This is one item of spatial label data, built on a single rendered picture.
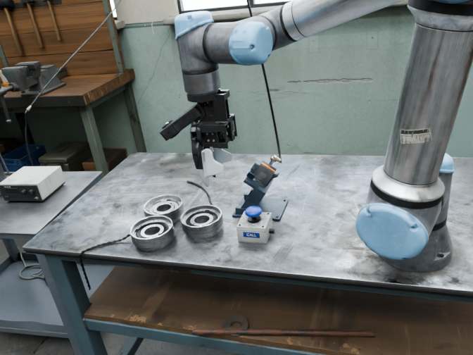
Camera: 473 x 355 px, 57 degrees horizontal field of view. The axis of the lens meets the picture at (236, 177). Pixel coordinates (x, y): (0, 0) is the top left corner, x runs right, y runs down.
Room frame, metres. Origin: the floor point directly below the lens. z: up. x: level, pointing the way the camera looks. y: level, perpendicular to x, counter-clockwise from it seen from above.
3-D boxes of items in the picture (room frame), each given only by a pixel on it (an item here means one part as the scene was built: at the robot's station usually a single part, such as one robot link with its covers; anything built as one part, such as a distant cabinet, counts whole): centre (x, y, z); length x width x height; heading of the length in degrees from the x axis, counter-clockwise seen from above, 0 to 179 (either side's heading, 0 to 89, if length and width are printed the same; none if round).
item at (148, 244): (0.91, 0.22, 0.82); 0.10 x 0.10 x 0.04
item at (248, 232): (0.87, -0.03, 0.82); 0.08 x 0.07 x 0.05; 70
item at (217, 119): (0.89, 0.04, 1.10); 0.09 x 0.08 x 0.12; 70
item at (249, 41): (0.84, -0.05, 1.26); 0.11 x 0.11 x 0.08; 52
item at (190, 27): (0.89, 0.04, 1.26); 0.09 x 0.08 x 0.11; 52
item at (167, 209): (1.01, 0.20, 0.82); 0.10 x 0.10 x 0.04
